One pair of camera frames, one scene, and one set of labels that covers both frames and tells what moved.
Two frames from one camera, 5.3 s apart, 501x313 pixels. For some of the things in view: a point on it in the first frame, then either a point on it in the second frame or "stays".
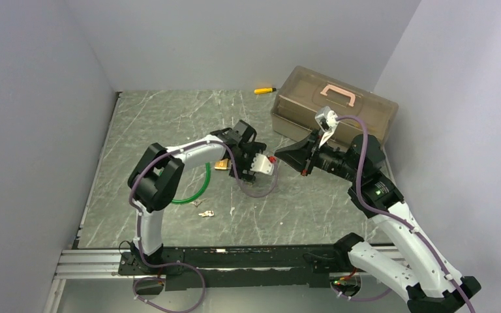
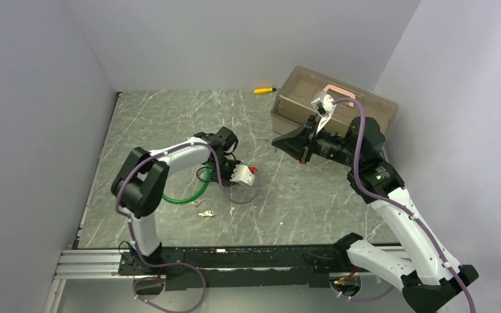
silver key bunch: (207, 213) stays
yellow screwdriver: (263, 90) stays
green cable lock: (201, 192) stays
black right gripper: (298, 154) → (297, 143)
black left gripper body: (244, 160) → (227, 167)
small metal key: (197, 201) stays
